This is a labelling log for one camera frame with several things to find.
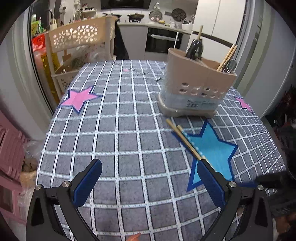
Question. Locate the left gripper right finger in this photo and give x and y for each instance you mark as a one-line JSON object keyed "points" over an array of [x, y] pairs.
{"points": [[256, 222]]}

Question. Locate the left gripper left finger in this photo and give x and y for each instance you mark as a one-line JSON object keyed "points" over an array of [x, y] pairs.
{"points": [[43, 222]]}

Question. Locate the bamboo chopstick blue patterned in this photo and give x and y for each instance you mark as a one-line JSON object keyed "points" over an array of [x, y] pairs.
{"points": [[189, 144]]}

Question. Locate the person's right hand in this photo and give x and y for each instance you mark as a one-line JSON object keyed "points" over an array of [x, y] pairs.
{"points": [[283, 224]]}

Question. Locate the pink plastic stool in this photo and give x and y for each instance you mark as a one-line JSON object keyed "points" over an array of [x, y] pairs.
{"points": [[12, 156]]}

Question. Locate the checkered tablecloth with stars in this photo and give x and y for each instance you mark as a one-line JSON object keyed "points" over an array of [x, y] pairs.
{"points": [[145, 169]]}

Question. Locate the beige utensil holder caddy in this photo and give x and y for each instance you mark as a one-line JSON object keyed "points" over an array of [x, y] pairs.
{"points": [[192, 87]]}

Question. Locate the chopstick pair in holder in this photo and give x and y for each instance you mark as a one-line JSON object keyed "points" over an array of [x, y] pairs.
{"points": [[227, 57]]}

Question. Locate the white refrigerator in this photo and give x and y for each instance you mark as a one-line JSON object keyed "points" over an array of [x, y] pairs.
{"points": [[221, 21]]}

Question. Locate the beige perforated storage rack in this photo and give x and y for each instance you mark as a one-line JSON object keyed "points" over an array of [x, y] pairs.
{"points": [[71, 46]]}

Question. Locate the built-in black oven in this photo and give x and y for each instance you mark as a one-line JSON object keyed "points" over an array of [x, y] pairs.
{"points": [[160, 40]]}

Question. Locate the black wok on stove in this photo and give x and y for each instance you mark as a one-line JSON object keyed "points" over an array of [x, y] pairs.
{"points": [[135, 17]]}

